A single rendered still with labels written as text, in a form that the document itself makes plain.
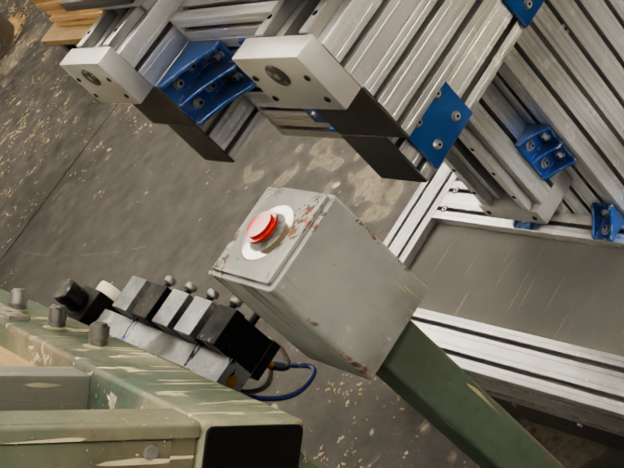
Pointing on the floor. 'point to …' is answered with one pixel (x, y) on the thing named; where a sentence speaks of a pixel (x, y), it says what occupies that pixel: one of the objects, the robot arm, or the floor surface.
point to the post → (459, 405)
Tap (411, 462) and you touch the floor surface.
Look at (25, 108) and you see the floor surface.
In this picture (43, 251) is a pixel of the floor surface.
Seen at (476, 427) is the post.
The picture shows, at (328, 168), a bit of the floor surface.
